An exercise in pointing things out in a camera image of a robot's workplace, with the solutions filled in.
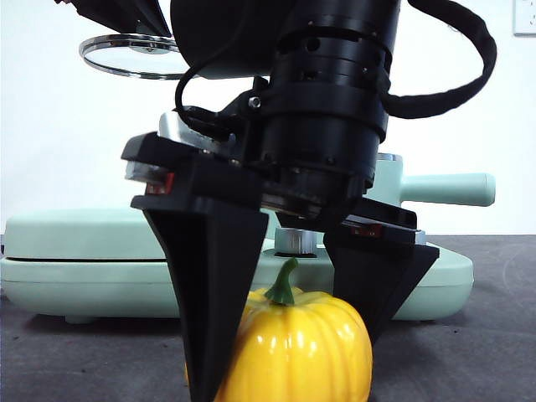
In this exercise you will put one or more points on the mint green cooker base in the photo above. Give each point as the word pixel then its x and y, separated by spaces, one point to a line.
pixel 84 289

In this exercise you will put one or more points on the silver control knob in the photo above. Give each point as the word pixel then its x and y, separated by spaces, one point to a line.
pixel 297 243

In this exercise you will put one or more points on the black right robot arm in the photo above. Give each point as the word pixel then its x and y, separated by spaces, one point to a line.
pixel 293 33

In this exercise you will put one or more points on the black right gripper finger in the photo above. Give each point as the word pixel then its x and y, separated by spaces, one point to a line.
pixel 368 285
pixel 209 272

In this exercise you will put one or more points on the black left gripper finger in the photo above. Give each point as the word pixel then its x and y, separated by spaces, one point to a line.
pixel 113 12
pixel 159 19

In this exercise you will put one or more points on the glass lid with green knob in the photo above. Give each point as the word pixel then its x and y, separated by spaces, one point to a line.
pixel 125 58

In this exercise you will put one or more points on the yellow pumpkin with green stem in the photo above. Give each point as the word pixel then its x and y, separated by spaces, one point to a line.
pixel 301 347

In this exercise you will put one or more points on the white wall socket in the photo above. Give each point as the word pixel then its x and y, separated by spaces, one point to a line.
pixel 525 17

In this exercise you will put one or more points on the pale grey camera box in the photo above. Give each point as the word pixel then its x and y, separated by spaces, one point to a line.
pixel 176 130

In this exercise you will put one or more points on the mint green steamer pot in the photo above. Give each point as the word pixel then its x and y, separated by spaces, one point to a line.
pixel 448 188

